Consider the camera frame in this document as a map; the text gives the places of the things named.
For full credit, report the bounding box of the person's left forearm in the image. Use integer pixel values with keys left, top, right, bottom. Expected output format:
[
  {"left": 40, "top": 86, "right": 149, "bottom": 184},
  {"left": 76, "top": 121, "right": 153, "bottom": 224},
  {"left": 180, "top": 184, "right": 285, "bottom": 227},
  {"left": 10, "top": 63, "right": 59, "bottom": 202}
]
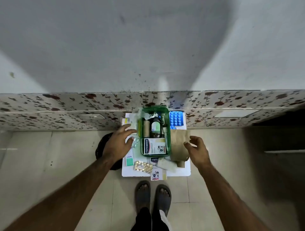
[{"left": 3, "top": 159, "right": 115, "bottom": 231}]

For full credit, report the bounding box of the grey sandal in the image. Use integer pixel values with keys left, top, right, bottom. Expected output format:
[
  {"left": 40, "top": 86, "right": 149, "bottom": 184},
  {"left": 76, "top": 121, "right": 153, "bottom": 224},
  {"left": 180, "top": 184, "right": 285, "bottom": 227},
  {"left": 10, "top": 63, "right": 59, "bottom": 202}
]
[
  {"left": 135, "top": 180, "right": 151, "bottom": 214},
  {"left": 153, "top": 184, "right": 172, "bottom": 217}
]

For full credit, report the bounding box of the black round bag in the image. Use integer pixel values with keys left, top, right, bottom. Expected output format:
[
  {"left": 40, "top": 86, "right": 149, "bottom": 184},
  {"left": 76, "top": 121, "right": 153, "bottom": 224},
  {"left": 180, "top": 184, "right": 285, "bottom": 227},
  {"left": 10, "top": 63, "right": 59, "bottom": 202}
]
[{"left": 95, "top": 132, "right": 123, "bottom": 171}]

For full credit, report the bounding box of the gold tablet blister pack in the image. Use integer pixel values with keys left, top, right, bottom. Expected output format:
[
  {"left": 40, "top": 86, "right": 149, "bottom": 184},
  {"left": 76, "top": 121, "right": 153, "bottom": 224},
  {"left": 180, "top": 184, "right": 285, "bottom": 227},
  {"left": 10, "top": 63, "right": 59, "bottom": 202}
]
[{"left": 134, "top": 161, "right": 153, "bottom": 174}]

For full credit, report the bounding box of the dark syrup bottle green label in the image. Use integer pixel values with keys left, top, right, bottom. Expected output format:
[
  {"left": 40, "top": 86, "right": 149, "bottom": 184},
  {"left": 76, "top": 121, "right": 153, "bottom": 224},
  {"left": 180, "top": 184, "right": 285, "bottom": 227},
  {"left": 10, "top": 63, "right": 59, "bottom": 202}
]
[{"left": 150, "top": 117, "right": 162, "bottom": 138}]

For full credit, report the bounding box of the green plastic basket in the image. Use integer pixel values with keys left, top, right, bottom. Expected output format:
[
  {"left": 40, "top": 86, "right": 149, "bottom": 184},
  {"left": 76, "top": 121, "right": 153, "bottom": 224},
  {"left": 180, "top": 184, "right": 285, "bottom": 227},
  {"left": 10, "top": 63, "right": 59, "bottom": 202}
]
[{"left": 140, "top": 106, "right": 172, "bottom": 158}]

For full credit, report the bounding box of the small white plaster packet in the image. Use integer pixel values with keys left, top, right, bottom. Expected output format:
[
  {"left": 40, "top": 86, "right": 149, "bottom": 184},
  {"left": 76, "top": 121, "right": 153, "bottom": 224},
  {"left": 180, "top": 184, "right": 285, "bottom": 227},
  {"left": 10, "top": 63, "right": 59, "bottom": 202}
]
[{"left": 150, "top": 168, "right": 167, "bottom": 181}]

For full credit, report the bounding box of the person's left leg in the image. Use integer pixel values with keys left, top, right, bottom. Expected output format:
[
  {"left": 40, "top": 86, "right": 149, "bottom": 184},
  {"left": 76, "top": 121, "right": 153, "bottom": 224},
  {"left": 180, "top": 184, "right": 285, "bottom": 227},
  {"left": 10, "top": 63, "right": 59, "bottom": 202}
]
[{"left": 130, "top": 207, "right": 153, "bottom": 231}]

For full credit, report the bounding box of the white green medicine box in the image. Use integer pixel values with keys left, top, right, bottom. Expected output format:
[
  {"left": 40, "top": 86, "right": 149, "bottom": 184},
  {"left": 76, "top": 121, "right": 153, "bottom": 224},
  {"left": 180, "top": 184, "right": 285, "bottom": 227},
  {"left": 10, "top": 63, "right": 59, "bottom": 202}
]
[{"left": 125, "top": 148, "right": 134, "bottom": 167}]

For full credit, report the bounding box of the blue blister pack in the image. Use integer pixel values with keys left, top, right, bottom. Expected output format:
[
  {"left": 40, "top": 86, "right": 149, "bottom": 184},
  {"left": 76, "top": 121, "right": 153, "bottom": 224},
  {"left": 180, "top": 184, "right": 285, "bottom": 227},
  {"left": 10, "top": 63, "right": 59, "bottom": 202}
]
[{"left": 169, "top": 111, "right": 184, "bottom": 129}]

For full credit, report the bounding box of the white plaster box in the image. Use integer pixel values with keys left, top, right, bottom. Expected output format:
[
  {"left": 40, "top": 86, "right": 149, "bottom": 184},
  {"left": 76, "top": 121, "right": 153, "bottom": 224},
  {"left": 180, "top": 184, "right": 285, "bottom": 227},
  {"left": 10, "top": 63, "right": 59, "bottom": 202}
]
[{"left": 143, "top": 138, "right": 167, "bottom": 155}]

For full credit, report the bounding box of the white gauze roll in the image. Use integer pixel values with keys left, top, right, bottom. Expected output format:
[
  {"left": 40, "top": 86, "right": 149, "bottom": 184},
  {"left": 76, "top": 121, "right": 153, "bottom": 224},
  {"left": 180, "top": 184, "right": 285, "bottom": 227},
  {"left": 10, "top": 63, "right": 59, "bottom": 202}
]
[{"left": 157, "top": 158, "right": 177, "bottom": 173}]

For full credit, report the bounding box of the person's right forearm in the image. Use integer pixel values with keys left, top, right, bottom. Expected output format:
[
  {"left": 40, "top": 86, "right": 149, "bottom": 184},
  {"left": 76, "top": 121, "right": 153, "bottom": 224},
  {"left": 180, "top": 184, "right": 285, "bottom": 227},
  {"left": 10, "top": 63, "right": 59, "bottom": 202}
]
[{"left": 199, "top": 164, "right": 271, "bottom": 231}]

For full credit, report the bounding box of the brown crepe bandage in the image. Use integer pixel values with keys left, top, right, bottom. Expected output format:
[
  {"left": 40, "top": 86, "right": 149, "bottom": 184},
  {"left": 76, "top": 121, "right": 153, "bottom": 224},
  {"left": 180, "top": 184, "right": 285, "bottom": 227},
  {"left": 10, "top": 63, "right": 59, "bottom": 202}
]
[{"left": 170, "top": 129, "right": 191, "bottom": 168}]

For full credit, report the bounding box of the white small table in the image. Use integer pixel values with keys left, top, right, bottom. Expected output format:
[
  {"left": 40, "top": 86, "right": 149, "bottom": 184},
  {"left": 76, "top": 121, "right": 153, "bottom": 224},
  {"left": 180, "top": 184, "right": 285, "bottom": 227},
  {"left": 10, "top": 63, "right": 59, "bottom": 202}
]
[{"left": 122, "top": 111, "right": 191, "bottom": 177}]

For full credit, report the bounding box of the person's right hand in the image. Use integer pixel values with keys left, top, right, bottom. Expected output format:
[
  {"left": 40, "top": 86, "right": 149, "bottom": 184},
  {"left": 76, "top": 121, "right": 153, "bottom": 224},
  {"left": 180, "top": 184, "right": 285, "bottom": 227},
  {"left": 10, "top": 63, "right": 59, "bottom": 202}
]
[{"left": 183, "top": 135, "right": 212, "bottom": 170}]

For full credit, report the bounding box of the person's left hand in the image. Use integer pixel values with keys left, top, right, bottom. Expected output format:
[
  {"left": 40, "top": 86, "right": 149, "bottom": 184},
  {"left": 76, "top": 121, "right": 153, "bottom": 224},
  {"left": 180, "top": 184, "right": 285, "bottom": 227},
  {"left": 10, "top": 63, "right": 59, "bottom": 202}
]
[{"left": 102, "top": 123, "right": 138, "bottom": 165}]

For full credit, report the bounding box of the person's right leg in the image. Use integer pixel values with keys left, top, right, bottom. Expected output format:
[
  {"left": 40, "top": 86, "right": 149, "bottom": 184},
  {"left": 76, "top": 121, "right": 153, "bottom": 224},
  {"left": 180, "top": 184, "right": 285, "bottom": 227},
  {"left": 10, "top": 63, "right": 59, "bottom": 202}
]
[{"left": 151, "top": 209, "right": 173, "bottom": 231}]

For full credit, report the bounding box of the white ointment tube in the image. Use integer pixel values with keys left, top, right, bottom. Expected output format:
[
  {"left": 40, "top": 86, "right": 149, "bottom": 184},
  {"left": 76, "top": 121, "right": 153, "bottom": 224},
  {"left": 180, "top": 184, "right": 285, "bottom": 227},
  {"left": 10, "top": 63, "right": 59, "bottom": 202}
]
[{"left": 163, "top": 127, "right": 169, "bottom": 153}]

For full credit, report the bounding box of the person's leg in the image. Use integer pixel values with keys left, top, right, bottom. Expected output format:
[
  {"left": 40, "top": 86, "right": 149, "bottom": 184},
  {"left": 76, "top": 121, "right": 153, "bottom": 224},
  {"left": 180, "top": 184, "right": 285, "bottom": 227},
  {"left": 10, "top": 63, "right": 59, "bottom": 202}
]
[
  {"left": 151, "top": 209, "right": 173, "bottom": 231},
  {"left": 130, "top": 207, "right": 153, "bottom": 231}
]

